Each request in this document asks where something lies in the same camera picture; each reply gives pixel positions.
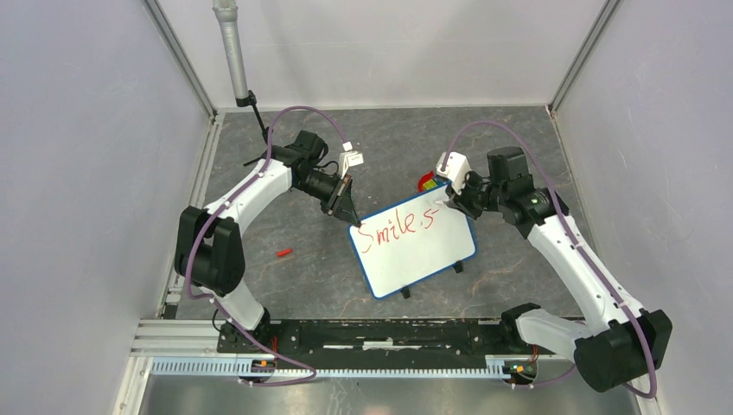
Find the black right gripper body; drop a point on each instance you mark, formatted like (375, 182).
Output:
(478, 195)

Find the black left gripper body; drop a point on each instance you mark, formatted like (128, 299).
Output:
(335, 188)

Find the blue framed whiteboard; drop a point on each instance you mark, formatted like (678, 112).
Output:
(410, 241)

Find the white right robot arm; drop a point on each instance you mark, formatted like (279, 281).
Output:
(619, 340)

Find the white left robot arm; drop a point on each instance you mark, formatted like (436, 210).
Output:
(209, 250)

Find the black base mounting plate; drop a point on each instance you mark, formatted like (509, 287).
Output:
(364, 344)

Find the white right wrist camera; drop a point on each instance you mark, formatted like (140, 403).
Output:
(453, 167)

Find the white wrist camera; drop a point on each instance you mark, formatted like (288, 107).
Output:
(453, 167)
(348, 158)

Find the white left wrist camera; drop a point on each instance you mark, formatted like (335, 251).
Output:
(348, 158)

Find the slotted aluminium cable duct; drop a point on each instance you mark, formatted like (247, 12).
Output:
(251, 368)

